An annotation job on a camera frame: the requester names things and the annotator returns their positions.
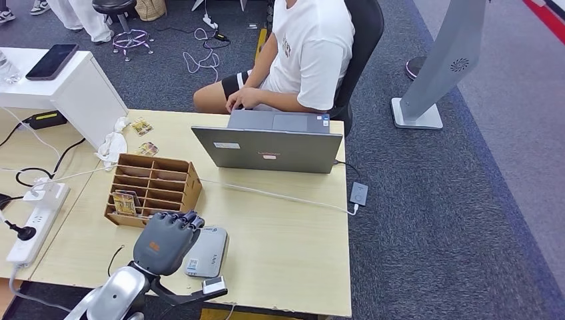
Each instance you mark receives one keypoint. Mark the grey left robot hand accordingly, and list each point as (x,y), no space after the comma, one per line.
(163,243)

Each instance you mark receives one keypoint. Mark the person's hand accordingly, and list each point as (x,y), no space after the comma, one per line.
(243,98)

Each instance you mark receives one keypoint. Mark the black stool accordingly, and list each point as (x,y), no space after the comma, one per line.
(117,6)

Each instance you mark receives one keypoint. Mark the white desk riser cabinet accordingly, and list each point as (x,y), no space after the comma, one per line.
(88,101)

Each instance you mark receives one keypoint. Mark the black power plug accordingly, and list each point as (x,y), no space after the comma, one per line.
(24,232)

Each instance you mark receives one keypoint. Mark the white charger plug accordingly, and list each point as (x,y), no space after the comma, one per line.
(39,192)

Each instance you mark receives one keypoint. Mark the person's right forearm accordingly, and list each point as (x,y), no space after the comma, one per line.
(264,62)

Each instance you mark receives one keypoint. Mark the small white power strip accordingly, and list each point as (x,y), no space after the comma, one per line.
(210,21)

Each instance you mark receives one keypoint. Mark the white crumpled tissue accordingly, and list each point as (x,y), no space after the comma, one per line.
(112,146)

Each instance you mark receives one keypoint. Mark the clear plastic container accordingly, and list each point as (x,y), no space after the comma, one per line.
(6,70)

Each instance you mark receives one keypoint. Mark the grey card reader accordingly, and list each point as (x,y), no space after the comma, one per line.
(207,256)

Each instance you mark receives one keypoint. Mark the grey kiosk stand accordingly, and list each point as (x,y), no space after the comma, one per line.
(441,57)

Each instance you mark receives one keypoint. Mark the round black stand base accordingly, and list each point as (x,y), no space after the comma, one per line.
(415,68)

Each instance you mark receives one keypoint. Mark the person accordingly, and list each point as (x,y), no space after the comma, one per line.
(88,20)
(39,6)
(309,44)

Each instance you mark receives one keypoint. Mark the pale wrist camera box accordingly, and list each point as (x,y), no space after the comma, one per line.
(214,285)

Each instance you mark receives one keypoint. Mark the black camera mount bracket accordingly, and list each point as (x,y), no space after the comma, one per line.
(185,298)

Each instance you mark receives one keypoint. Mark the wooden card organizer box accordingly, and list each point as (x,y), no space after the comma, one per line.
(154,176)

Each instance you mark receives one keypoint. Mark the person's left forearm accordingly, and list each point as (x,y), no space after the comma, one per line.
(287,104)

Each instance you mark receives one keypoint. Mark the black smartphone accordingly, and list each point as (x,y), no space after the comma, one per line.
(52,62)

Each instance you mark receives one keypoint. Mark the woven bag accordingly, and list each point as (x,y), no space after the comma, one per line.
(150,9)

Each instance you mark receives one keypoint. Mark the black power brick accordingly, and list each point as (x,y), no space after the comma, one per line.
(46,119)

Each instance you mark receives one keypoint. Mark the grey power adapter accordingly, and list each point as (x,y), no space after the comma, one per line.
(359,193)

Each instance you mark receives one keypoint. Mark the black office chair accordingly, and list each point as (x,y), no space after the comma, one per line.
(366,26)

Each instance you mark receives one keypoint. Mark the grey laptop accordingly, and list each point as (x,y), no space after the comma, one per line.
(265,150)

